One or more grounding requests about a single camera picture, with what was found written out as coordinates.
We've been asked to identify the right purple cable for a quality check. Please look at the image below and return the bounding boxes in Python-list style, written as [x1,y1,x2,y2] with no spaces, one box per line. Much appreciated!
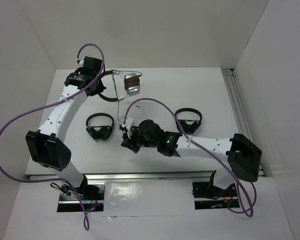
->
[120,97,256,217]

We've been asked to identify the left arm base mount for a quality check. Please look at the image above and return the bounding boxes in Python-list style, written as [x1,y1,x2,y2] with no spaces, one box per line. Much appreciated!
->
[50,182,105,213]

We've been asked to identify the aluminium front rail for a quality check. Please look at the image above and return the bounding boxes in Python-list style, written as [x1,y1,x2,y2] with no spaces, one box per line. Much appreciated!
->
[24,169,216,183]

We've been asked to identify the left black headphones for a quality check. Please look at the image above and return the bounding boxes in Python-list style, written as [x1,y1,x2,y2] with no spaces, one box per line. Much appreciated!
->
[85,112,115,141]

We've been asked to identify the black headphones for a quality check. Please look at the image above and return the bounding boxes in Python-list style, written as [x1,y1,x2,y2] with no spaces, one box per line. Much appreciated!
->
[85,112,115,141]
[174,107,203,135]

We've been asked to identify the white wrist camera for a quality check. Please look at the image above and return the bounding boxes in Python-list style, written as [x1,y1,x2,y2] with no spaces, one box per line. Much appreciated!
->
[119,116,135,131]
[76,56,86,66]

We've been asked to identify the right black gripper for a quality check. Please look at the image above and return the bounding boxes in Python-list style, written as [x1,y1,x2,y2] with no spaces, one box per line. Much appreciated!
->
[121,125,159,153]

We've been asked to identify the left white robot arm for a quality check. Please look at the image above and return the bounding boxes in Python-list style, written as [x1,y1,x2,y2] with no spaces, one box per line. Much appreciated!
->
[25,56,105,200]

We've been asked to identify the aluminium side rail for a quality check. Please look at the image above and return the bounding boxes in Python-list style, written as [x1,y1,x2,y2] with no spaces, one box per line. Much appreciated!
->
[221,68,266,176]

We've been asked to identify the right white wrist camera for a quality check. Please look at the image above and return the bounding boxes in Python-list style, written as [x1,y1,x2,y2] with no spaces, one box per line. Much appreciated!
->
[119,116,135,131]

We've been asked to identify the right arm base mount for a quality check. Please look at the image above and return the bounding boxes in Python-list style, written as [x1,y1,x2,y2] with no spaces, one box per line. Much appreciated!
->
[191,182,240,210]

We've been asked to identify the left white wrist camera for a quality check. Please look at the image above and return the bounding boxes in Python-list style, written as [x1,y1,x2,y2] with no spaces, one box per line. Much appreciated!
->
[76,56,86,66]

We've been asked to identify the right black headphones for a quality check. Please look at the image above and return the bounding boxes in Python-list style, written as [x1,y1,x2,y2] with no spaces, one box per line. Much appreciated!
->
[174,107,203,135]

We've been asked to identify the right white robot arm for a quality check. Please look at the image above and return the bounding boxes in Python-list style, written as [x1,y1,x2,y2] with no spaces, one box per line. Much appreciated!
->
[120,117,262,196]

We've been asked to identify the brown silver headphones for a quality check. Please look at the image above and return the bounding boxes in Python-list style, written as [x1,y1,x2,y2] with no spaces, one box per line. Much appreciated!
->
[98,69,143,103]

